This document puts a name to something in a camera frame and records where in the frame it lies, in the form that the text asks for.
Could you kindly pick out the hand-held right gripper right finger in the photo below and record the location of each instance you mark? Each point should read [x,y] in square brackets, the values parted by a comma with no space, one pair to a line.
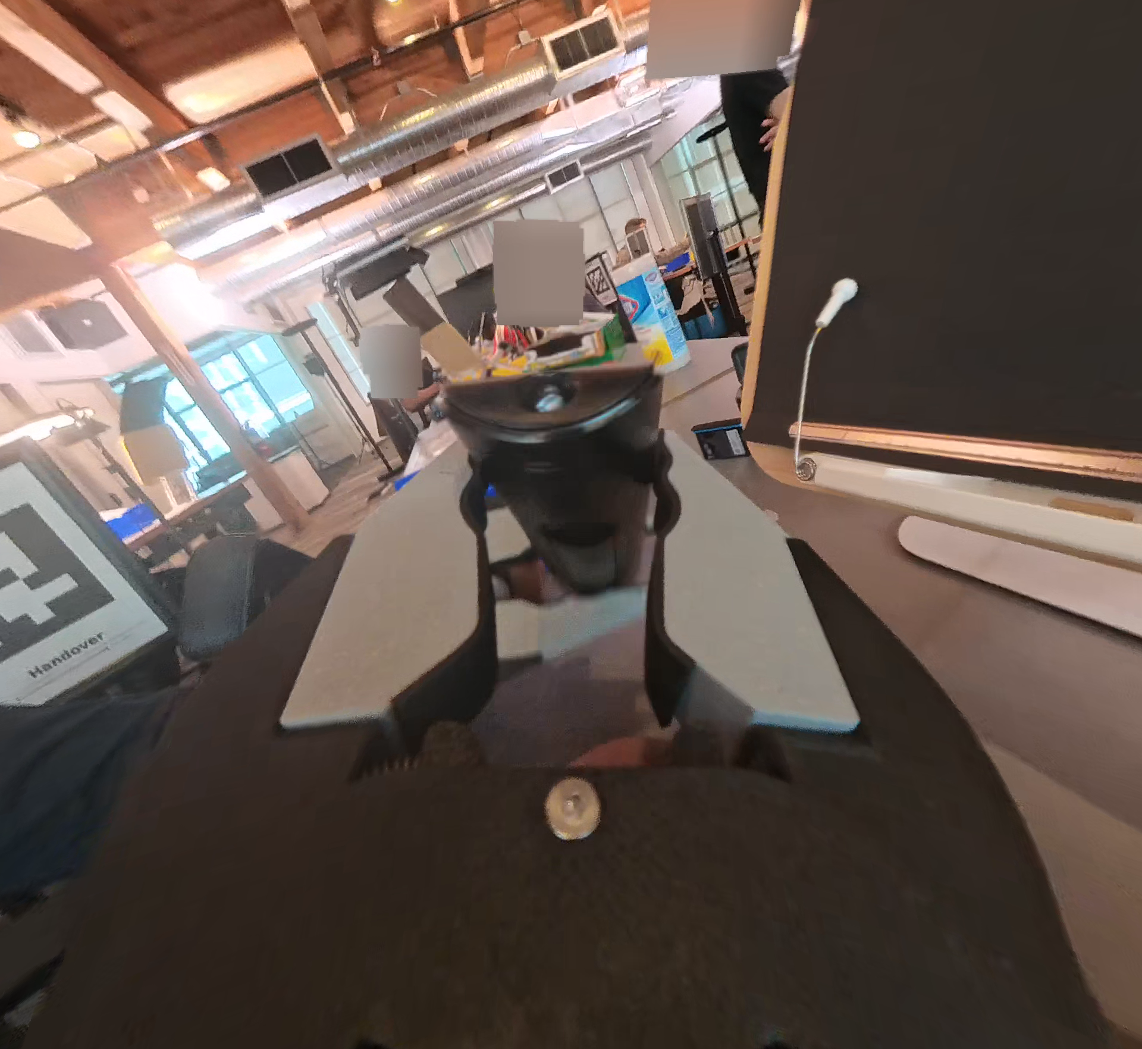
[749,612]

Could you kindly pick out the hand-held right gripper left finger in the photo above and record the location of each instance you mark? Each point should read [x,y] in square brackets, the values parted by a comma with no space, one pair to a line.
[392,612]

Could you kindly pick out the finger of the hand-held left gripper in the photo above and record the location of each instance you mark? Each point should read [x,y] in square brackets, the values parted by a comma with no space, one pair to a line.
[589,625]

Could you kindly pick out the black glossy object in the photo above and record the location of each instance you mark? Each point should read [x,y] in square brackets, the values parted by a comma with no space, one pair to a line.
[562,478]

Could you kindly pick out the green flat object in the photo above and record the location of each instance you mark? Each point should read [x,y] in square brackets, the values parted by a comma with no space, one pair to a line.
[616,335]

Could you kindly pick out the black office chair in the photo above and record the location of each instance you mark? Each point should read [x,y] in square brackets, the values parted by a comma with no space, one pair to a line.
[232,594]

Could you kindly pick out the black battery charger case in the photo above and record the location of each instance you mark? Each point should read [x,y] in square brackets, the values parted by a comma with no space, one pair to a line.
[740,375]

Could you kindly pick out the black floor lamp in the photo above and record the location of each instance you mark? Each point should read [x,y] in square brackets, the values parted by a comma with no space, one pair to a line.
[308,326]

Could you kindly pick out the disinfecting wipes canister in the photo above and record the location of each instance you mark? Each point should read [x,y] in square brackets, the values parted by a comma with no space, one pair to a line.
[656,308]

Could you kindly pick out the white marker sign board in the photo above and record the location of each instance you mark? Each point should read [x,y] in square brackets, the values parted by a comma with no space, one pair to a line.
[53,585]

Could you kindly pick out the black panel on stand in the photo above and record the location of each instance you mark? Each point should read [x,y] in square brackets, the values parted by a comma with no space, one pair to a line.
[705,237]

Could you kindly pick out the black wooden book stand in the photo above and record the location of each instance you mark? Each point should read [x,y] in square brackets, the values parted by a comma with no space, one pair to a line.
[963,174]

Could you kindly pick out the black camera battery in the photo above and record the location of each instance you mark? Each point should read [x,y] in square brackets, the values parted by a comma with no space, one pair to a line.
[721,440]

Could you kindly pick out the black wall speaker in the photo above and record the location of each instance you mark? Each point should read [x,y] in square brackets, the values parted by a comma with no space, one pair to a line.
[85,324]

